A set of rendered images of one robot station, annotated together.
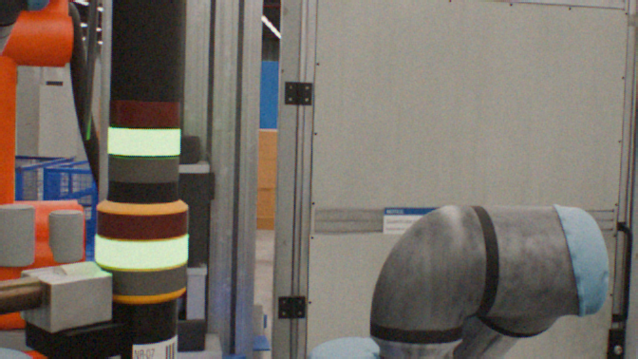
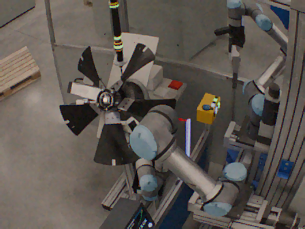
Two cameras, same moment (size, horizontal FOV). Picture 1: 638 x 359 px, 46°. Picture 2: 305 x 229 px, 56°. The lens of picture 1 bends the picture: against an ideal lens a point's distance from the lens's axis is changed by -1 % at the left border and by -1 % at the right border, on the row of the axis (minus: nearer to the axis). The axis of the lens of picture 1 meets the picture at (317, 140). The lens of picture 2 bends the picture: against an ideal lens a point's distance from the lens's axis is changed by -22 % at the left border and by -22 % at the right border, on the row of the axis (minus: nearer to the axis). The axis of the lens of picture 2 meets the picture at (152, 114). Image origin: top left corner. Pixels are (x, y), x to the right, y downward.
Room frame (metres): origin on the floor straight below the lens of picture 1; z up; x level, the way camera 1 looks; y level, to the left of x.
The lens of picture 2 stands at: (1.43, -0.92, 2.41)
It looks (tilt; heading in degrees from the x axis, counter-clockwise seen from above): 42 degrees down; 132
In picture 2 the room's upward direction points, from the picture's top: 5 degrees counter-clockwise
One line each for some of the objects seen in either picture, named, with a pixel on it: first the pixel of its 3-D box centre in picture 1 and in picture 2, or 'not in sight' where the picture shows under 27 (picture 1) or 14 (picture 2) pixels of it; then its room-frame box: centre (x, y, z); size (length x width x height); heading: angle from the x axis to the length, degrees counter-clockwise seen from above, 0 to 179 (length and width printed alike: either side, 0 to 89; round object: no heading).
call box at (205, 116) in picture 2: not in sight; (208, 109); (0.66, 0.45, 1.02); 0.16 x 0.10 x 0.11; 102
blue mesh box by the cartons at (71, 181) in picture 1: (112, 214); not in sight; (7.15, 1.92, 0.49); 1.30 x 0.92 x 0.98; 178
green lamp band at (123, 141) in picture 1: (144, 141); not in sight; (0.36, 0.08, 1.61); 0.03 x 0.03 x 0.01
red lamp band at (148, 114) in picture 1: (144, 113); not in sight; (0.36, 0.08, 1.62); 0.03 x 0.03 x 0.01
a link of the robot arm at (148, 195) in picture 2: not in sight; (150, 187); (0.76, -0.22, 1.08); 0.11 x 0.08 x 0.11; 99
